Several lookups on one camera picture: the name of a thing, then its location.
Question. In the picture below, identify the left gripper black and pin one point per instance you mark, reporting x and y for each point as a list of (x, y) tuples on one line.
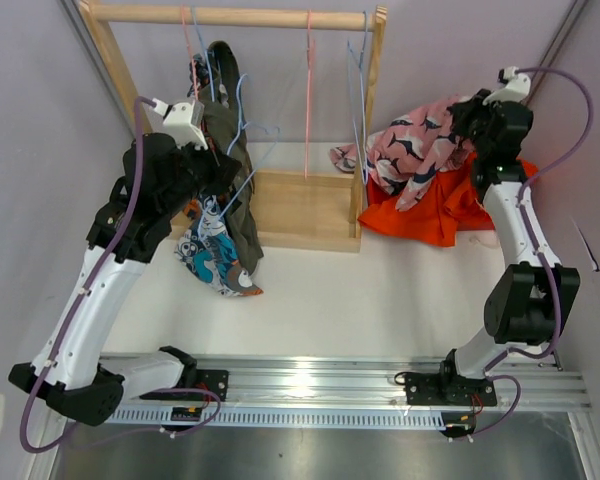
[(222, 168)]

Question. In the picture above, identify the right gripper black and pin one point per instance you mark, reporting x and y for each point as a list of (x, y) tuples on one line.
[(461, 113)]

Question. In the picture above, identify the pink shark print shorts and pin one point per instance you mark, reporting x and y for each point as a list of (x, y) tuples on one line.
[(404, 158)]

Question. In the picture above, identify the orange shorts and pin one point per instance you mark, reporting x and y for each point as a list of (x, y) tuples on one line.
[(449, 206)]

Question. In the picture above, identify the olive green shorts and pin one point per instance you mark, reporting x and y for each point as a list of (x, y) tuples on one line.
[(222, 117)]

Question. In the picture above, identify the light blue wire hanger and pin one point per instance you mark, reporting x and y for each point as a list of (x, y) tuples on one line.
[(356, 92)]

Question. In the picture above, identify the pink wire hanger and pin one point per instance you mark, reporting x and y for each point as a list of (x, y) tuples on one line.
[(310, 48), (191, 57)]

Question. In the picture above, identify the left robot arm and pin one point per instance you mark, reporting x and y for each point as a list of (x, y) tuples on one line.
[(160, 178)]

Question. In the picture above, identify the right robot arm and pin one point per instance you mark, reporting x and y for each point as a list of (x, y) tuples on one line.
[(529, 305)]

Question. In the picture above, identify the blue cartoon print shorts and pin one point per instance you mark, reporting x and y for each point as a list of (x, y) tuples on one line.
[(221, 253)]

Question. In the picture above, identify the wooden clothes rack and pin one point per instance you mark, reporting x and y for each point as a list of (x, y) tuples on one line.
[(291, 209)]

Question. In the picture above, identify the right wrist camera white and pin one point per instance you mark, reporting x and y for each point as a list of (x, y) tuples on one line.
[(515, 86)]

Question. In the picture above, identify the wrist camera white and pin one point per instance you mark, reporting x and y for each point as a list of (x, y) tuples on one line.
[(515, 86), (182, 121)]

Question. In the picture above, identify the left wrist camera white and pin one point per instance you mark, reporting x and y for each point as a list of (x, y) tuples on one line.
[(182, 121)]

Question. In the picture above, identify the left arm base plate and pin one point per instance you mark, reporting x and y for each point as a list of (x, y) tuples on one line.
[(216, 381)]

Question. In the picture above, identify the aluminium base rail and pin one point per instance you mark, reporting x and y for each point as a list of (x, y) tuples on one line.
[(330, 383)]

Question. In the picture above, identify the white slotted cable duct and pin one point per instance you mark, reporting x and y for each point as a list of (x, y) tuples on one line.
[(269, 417)]

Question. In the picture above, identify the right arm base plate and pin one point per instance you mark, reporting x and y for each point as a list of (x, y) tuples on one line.
[(437, 389)]

